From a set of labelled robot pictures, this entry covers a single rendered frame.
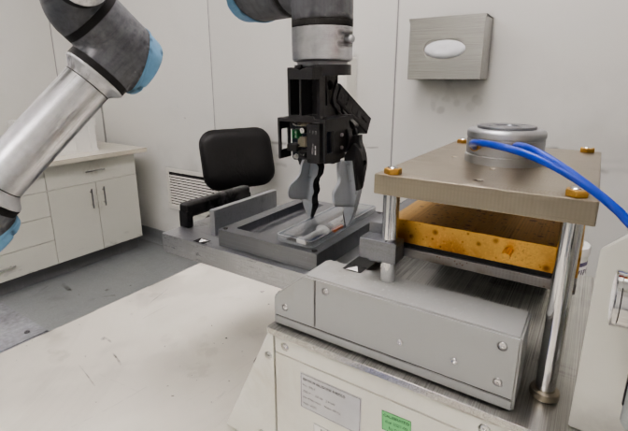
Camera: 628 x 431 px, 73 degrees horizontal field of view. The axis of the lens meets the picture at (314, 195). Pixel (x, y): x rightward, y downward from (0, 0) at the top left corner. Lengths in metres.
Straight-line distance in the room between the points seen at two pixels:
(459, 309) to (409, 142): 1.71
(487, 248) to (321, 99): 0.25
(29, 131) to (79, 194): 2.20
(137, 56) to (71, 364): 0.54
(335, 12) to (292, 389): 0.43
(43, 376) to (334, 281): 0.54
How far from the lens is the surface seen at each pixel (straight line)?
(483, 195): 0.38
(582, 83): 1.94
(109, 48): 0.88
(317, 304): 0.46
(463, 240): 0.43
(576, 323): 0.58
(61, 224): 3.05
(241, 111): 2.63
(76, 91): 0.88
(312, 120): 0.51
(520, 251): 0.42
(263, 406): 0.58
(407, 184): 0.40
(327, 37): 0.52
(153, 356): 0.81
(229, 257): 0.60
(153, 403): 0.72
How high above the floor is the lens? 1.19
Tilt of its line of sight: 15 degrees down
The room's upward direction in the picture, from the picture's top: straight up
